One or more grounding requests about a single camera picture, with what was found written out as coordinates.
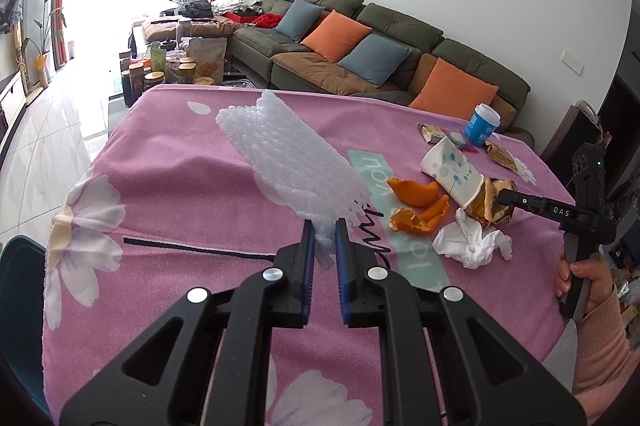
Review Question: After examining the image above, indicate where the brown kraft snack bag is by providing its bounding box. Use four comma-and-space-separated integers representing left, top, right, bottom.
184, 36, 229, 85

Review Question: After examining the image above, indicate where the gold snack wrapper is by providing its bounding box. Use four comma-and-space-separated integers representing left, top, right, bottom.
465, 178, 516, 227
484, 140, 522, 172
417, 123, 446, 145

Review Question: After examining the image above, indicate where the blue cup with white lid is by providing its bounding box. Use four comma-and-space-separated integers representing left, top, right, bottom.
462, 102, 501, 147

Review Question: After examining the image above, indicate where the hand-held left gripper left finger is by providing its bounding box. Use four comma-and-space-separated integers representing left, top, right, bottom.
60, 218, 321, 426

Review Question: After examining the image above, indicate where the pink flowered blanket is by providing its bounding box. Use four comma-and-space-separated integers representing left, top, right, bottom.
42, 86, 576, 426

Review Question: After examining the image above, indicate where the person's right forearm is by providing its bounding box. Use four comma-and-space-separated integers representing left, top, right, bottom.
571, 290, 639, 425

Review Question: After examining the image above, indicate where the white dotted paper cup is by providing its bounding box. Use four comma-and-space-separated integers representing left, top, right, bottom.
420, 136, 485, 210

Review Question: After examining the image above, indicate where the black bag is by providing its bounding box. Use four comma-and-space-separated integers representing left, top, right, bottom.
179, 0, 214, 18

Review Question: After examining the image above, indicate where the curled orange peel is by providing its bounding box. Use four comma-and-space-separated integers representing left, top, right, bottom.
387, 177, 441, 208

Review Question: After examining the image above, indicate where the cloth covered standing fan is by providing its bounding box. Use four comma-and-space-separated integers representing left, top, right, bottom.
0, 0, 25, 77

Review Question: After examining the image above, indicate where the group of glass jars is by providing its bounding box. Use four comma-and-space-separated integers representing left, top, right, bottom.
118, 38, 227, 108

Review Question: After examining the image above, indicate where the orange cushion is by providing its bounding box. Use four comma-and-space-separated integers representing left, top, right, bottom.
299, 9, 374, 63
408, 57, 500, 122

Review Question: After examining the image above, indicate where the person's right hand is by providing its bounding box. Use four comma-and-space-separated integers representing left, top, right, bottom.
555, 245, 616, 315

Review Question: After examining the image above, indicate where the green sofa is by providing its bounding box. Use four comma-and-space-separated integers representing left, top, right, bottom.
232, 0, 531, 138

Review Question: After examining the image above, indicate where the tall plant in yellow pot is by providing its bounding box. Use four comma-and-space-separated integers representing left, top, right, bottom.
19, 0, 69, 88

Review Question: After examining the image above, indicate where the crumpled white tissue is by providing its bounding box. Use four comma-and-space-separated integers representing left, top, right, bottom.
432, 207, 515, 270

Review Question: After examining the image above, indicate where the white foam fruit net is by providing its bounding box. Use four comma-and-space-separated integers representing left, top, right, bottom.
215, 89, 372, 253

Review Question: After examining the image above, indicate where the pile of white cloths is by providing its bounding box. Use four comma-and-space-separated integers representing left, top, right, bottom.
212, 0, 264, 12

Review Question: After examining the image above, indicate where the brown ottoman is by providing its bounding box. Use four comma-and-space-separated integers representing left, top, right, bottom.
142, 16, 241, 42

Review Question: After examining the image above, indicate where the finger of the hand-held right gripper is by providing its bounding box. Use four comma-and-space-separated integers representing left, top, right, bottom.
495, 187, 552, 218

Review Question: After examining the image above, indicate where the blue grey cushion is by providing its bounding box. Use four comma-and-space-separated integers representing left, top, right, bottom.
274, 0, 325, 42
338, 33, 412, 88

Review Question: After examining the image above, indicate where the white black tv cabinet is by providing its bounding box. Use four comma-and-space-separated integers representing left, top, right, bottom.
0, 70, 29, 158

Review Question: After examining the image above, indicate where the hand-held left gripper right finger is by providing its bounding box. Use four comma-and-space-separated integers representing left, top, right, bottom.
334, 217, 586, 426

